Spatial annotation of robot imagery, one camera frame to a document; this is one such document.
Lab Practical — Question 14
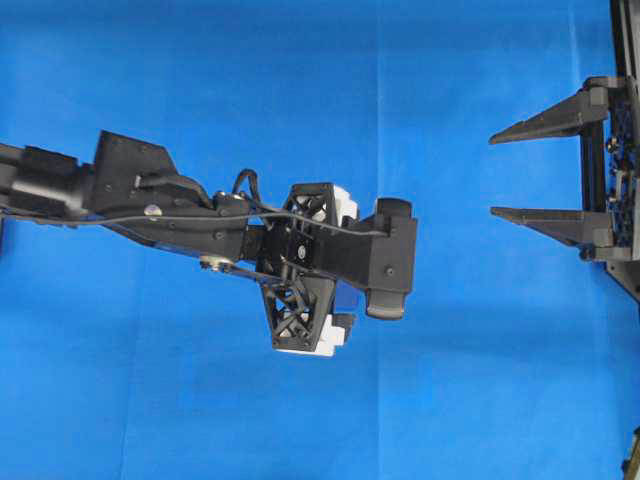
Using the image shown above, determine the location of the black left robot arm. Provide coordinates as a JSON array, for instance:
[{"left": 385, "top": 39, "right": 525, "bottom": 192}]
[{"left": 1, "top": 131, "right": 357, "bottom": 357}]

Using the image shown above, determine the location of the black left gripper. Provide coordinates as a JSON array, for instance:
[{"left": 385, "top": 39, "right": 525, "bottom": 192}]
[{"left": 246, "top": 183, "right": 359, "bottom": 357}]

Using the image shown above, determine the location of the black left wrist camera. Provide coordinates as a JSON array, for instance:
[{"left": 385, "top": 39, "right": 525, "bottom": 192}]
[{"left": 307, "top": 197, "right": 419, "bottom": 321}]

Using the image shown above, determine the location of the black table edge rail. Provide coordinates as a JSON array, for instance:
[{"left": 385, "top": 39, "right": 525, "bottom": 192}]
[{"left": 609, "top": 0, "right": 640, "bottom": 80}]

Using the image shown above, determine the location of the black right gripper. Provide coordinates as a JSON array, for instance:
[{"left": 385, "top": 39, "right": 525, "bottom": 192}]
[{"left": 489, "top": 76, "right": 639, "bottom": 261}]

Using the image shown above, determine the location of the black thin cable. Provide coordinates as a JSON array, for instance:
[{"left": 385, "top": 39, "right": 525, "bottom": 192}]
[{"left": 29, "top": 207, "right": 391, "bottom": 239}]

